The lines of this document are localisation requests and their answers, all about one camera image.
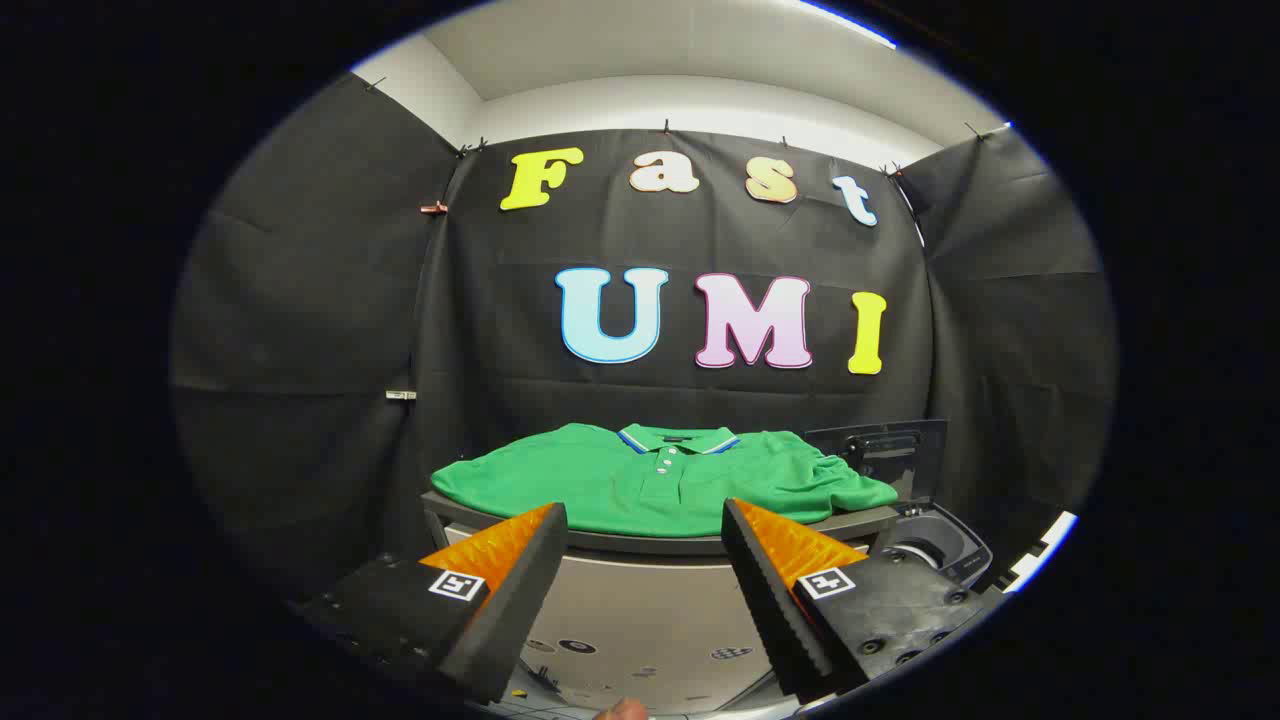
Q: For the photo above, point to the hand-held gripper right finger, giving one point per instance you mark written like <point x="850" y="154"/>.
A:
<point x="775" y="600"/>

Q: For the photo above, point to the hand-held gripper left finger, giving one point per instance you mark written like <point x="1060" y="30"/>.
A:
<point x="515" y="600"/>

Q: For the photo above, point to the green polo shirt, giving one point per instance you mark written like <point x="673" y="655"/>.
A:
<point x="600" y="480"/>

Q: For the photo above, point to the grey washing machine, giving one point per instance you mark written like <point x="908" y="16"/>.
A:
<point x="940" y="545"/>

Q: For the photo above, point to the dark washing machine lid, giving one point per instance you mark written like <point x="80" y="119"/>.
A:
<point x="885" y="455"/>

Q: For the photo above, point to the grey cabinet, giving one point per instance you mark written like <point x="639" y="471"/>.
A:
<point x="640" y="610"/>

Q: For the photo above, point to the black backdrop cloth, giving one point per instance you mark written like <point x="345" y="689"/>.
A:
<point x="500" y="330"/>

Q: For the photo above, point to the copper clip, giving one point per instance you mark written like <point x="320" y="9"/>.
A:
<point x="433" y="208"/>

